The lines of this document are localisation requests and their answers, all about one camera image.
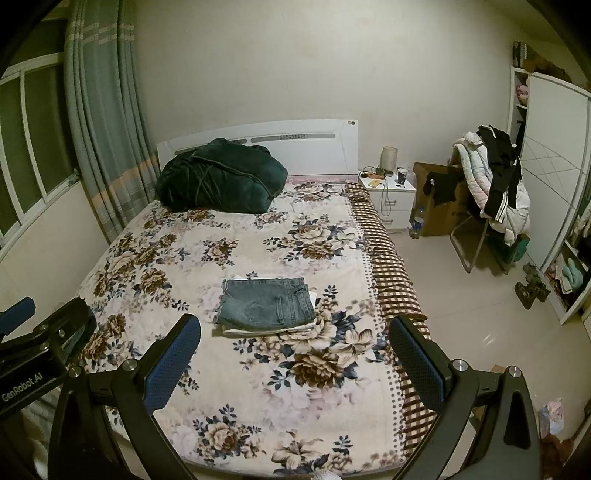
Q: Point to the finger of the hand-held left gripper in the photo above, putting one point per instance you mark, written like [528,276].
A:
[76,339]
[16,314]

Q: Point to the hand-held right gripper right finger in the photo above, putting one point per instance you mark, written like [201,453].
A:
[418,364]

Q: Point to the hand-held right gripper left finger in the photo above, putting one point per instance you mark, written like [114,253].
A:
[173,364]

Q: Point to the blue jeans pants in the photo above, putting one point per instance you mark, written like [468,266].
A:
[265,302]

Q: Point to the brown checked bed sheet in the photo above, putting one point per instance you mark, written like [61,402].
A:
[392,277]

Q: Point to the folded white garment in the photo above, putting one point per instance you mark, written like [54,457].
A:
[304,325]

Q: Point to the metal folding chair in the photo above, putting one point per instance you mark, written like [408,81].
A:
[475,244]

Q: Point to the pair of dark shoes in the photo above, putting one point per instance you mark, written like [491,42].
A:
[531,286]

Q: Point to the plastic bottle with blue label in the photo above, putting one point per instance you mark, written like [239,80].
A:
[417,224]

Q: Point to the pink printed box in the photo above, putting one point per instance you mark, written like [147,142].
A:
[551,417]

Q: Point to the brown cardboard box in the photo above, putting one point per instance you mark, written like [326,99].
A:
[438,219]

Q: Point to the green basket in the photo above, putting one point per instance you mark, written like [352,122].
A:
[512,251]

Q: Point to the bed with floral blanket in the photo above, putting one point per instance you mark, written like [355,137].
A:
[258,240]

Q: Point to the white framed window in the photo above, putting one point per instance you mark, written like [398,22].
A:
[32,152]

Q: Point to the white nightstand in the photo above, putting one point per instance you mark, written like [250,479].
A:
[392,203]

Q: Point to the brown fuzzy cloth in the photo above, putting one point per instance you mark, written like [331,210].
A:
[556,454]

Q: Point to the pile of folded clothes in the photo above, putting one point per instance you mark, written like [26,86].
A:
[568,274]

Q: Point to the black cloth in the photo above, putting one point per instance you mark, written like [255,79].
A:
[441,187]

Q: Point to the dark paper cup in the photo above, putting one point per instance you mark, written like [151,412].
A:
[402,177]

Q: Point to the dark green plush blanket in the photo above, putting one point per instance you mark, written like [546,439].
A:
[217,177]

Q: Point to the chair with piled clothes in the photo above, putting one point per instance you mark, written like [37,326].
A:
[475,175]

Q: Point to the grey-green striped curtain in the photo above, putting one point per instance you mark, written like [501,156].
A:
[104,115]

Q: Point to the black white-striped garment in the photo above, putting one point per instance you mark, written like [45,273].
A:
[503,161]

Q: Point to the white bed headboard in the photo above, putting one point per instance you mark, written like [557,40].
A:
[314,147]

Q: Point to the white wardrobe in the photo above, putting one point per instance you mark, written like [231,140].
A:
[554,161]

